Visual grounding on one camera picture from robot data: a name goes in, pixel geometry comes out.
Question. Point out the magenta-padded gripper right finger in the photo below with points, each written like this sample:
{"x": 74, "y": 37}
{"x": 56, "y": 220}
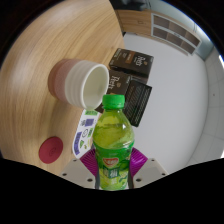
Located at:
{"x": 150, "y": 171}

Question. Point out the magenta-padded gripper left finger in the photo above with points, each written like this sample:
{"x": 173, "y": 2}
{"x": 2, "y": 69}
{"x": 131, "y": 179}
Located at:
{"x": 76, "y": 171}

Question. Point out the green drink bottle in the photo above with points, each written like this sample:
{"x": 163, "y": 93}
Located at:
{"x": 113, "y": 143}

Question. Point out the flat round red coaster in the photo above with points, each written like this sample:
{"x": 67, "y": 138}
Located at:
{"x": 51, "y": 150}

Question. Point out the printed white leaflet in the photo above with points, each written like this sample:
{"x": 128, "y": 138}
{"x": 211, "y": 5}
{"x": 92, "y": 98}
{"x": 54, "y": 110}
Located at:
{"x": 81, "y": 136}

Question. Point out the black flat box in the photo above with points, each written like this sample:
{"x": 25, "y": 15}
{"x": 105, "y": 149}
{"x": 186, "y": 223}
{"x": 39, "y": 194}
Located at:
{"x": 138, "y": 100}

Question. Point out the white and pink ribbed cup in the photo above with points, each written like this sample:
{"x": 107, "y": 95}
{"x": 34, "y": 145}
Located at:
{"x": 76, "y": 83}

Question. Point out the dark brown upright carton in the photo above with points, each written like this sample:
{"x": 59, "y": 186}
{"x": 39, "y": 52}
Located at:
{"x": 131, "y": 61}

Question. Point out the wooden shelf cabinet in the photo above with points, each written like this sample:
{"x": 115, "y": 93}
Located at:
{"x": 166, "y": 31}

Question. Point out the black armchair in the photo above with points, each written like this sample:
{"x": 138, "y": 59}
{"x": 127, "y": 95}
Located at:
{"x": 130, "y": 4}

